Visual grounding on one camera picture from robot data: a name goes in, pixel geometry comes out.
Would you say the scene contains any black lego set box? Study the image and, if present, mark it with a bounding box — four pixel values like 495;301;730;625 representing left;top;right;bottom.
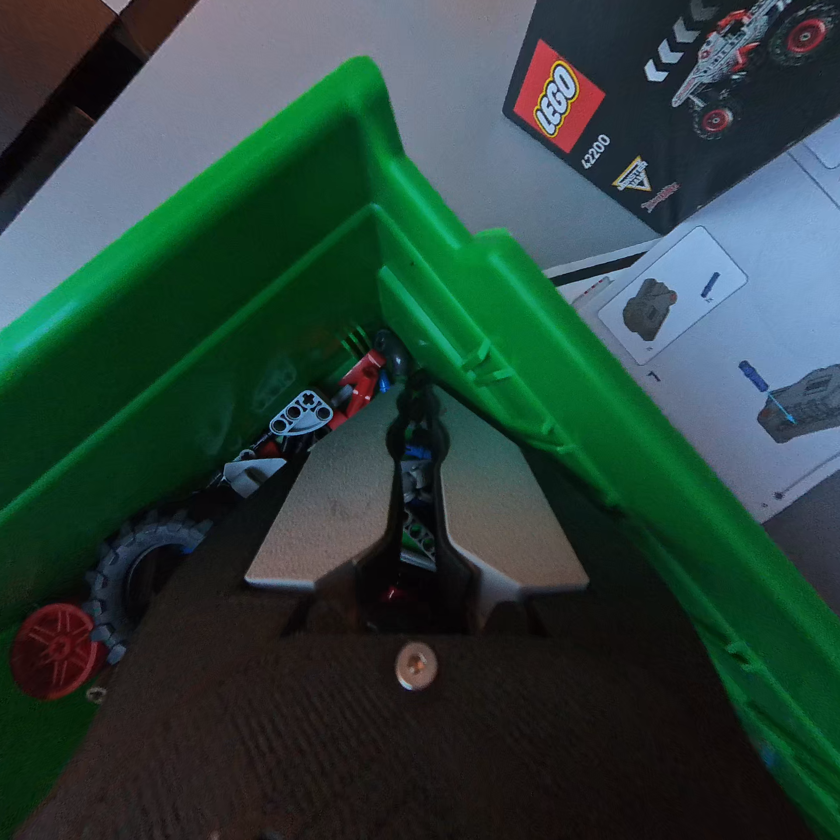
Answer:
502;0;840;235

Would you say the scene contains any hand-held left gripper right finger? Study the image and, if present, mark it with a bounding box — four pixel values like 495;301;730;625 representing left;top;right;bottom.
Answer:
416;369;590;634

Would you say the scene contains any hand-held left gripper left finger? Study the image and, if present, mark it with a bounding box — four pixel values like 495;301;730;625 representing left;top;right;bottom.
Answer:
244;369;421;599

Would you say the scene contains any open instruction booklet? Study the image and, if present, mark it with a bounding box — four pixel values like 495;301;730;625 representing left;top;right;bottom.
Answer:
545;118;840;526

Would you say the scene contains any pile of lego pieces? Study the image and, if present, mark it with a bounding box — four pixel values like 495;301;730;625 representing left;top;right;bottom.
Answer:
210;328;454;608

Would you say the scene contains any red lego wheel hub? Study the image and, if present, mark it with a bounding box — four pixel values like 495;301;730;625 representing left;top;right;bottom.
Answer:
10;602;107;700

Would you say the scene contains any green plastic bin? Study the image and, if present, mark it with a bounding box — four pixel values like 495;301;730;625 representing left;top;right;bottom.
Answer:
0;56;840;840

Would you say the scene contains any black rubber lego tyre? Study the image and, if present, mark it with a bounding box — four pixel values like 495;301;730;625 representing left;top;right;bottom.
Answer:
85;515;214;665

